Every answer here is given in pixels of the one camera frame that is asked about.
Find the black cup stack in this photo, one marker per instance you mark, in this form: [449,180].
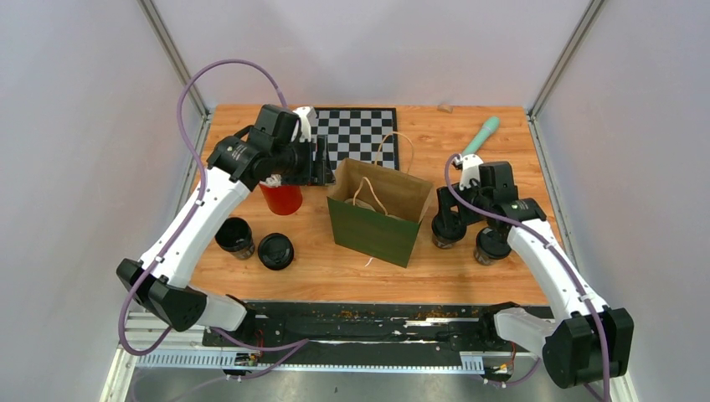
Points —
[235,237]

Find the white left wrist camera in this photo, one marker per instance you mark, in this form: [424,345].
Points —
[307,120]

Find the red straw holder cup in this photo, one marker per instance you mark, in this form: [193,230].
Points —
[282,200]

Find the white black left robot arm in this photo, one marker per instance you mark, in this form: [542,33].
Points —
[279,142]

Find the mint green handle tool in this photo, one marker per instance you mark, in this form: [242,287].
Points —
[488,128]

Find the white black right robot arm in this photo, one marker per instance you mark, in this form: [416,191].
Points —
[587,340]

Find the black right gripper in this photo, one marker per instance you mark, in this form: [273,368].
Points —
[446,199]

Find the black lid stack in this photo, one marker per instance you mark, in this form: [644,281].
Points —
[276,251]

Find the clear brown plastic cup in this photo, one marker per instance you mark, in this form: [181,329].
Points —
[482,258]

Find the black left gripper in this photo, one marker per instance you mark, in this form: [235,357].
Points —
[319,172]

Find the black cup lid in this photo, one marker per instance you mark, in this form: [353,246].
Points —
[492,243]
[448,227]

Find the small brown wood block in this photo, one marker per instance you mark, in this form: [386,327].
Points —
[446,108]

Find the green paper bag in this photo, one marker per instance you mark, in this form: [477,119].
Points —
[370,233]

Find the white wrapped straws bundle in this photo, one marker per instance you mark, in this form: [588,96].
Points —
[273,181]

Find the black white chessboard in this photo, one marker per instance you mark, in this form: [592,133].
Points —
[359,133]

